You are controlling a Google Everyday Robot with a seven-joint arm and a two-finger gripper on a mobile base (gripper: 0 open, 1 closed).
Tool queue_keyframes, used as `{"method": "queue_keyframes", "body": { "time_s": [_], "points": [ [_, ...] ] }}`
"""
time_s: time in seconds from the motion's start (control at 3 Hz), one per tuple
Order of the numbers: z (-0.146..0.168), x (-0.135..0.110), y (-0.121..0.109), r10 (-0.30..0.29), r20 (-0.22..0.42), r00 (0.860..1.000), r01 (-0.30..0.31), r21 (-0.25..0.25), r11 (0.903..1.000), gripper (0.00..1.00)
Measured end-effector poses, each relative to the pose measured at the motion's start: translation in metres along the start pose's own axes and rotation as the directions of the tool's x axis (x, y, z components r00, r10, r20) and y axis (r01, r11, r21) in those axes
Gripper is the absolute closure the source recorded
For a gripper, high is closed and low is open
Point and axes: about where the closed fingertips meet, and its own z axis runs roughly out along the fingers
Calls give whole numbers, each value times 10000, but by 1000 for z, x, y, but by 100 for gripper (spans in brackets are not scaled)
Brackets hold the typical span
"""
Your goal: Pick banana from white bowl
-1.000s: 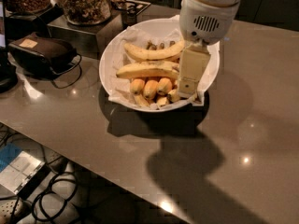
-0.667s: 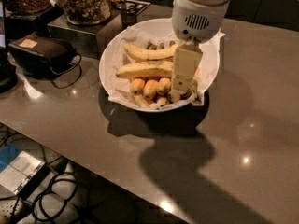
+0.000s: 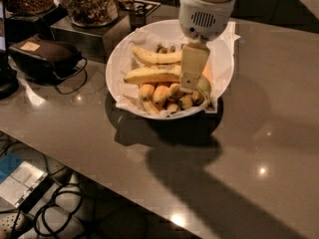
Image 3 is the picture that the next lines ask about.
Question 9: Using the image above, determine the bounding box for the white bowl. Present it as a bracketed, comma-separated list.
[105, 19, 235, 120]

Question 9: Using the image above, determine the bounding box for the large banana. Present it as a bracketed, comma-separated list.
[132, 46, 181, 65]
[124, 65, 212, 107]

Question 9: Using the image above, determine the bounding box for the large rear banana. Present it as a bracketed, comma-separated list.
[132, 46, 181, 65]

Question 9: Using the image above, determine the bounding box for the glass jar of granola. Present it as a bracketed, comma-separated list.
[62, 0, 119, 27]

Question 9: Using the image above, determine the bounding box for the black headset cable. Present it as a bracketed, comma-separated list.
[53, 57, 89, 96]

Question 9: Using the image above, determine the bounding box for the black cable on floor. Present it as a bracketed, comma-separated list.
[31, 181, 93, 239]

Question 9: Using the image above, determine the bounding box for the steel stand block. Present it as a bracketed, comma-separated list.
[51, 11, 132, 64]

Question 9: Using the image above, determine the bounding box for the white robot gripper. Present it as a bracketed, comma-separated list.
[178, 0, 236, 93]

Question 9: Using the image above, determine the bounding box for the black vr headset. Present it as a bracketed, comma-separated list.
[9, 35, 84, 86]

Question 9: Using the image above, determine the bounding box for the orange fruit in bowl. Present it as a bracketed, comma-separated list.
[202, 65, 212, 83]

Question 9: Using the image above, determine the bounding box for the bunch of small bananas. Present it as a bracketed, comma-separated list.
[138, 83, 204, 116]

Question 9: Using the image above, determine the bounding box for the blue and white box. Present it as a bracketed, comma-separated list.
[0, 153, 51, 212]

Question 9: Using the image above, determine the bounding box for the white paper liner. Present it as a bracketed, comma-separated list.
[114, 21, 241, 116]

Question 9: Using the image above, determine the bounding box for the large front banana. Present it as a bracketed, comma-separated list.
[124, 65, 212, 107]

